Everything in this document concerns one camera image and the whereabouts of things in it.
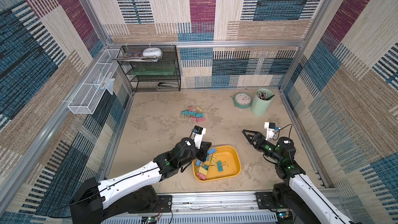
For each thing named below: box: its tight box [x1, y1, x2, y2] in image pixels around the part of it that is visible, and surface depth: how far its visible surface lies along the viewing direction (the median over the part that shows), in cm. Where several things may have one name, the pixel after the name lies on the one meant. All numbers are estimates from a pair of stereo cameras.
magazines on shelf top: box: [111, 52, 163, 62], surface depth 82 cm
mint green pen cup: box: [250, 88, 275, 116], surface depth 101 cm
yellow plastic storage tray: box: [192, 145, 242, 182], surface depth 85 cm
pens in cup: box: [256, 91, 275, 101], surface depth 96 cm
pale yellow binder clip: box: [199, 166, 208, 177], surface depth 80 cm
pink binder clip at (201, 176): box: [196, 172, 207, 181], surface depth 80 cm
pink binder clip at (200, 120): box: [195, 116, 206, 123], surface depth 104 cm
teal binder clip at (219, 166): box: [216, 160, 224, 172], surface depth 87 cm
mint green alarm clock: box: [232, 92, 252, 109], surface depth 114 cm
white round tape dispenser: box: [142, 47, 162, 59], surface depth 91 cm
